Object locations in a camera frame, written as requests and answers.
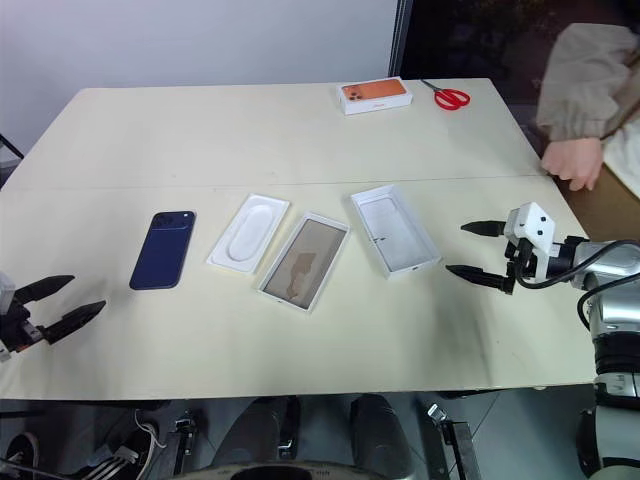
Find dark blue smartphone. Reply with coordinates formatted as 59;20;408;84
128;209;197;292

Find metal table leg bracket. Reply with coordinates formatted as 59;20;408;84
167;409;199;476
424;399;476;480

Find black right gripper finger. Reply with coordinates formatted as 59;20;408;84
444;264;515;296
460;220;507;238

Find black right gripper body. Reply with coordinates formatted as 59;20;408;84
503;238;539;282

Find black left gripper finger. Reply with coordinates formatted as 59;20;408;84
13;275;76;308
41;300;108;346

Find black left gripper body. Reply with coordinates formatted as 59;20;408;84
0;298;49;354

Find white cord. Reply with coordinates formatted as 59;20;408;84
133;408;169;451

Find white phone tray insert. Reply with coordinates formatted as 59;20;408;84
206;193;292;275

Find dark rounded shape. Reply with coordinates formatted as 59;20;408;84
348;393;417;474

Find bare person hand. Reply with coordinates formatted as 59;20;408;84
541;137;605;192

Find grey metal window frame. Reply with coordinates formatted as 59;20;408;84
387;0;416;81

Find black metal stand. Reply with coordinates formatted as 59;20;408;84
0;130;25;164

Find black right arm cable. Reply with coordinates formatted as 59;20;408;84
514;239;640;332

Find orange printed phone box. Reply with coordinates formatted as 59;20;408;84
335;76;414;117

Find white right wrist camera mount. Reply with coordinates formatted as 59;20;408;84
502;201;557;279

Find red handled scissors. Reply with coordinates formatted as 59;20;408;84
419;78;472;111

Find white phone box base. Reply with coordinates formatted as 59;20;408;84
349;184;443;279

